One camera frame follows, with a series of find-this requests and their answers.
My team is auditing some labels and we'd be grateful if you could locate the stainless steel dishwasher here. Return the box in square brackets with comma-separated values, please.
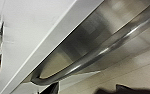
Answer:
[22, 0, 150, 84]

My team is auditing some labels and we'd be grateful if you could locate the steel dishwasher handle bar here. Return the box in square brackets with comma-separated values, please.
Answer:
[30, 3, 150, 87]

